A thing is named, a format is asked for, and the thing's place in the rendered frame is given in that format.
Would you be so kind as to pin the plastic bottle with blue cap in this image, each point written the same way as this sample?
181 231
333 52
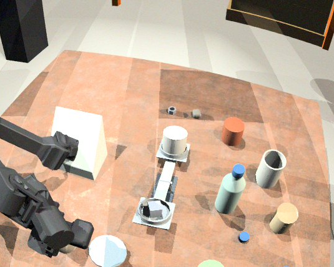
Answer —
231 190

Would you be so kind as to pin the beige rounded pebble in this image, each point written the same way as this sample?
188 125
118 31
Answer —
196 113

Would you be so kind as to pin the green cylinder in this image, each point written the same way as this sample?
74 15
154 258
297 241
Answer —
210 263

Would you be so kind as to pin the orange cylinder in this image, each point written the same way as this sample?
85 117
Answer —
232 131

